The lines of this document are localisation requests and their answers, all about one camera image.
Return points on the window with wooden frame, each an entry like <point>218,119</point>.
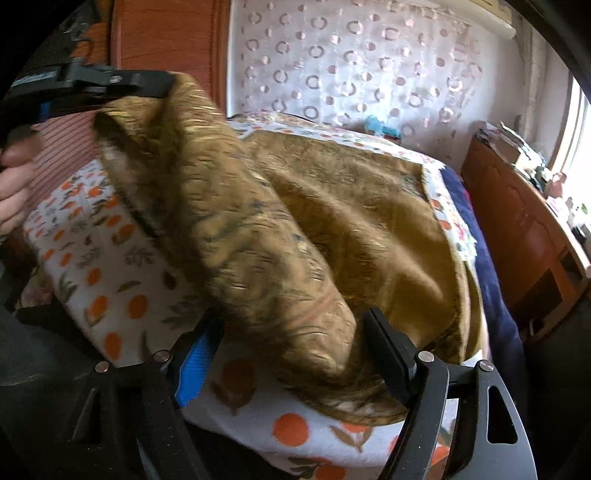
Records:
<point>572,155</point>

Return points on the gathered patterned window curtain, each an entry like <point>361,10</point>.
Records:
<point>533,49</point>

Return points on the beige wall air conditioner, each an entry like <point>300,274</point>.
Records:
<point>495,16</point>

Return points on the stack of papers and boxes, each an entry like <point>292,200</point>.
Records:
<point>509,145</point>

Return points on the pink figurine on cabinet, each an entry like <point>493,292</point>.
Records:
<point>555,186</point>

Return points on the sheer circle-pattern curtain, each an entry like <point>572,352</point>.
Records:
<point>411,67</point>

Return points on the teal item on box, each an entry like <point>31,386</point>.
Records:
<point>375,126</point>

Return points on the golden brown patterned garment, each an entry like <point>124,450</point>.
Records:
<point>296,238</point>

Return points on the red-brown louvered wooden wardrobe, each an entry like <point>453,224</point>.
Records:
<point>189,36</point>

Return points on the person's left hand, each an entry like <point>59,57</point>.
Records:
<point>24,145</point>

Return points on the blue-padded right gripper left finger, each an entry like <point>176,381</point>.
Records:
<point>127,422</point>

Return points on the dark blue blanket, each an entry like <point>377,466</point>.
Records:
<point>504,339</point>

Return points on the pink floral quilt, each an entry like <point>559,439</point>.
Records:
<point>438,195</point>

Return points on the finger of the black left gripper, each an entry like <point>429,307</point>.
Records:
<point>140,83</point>

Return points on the small bottles on cabinet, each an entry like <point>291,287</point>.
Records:
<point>578,220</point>

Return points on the long wooden side cabinet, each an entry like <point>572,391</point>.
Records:
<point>542,269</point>

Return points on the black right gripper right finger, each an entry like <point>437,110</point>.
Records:
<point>489,440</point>

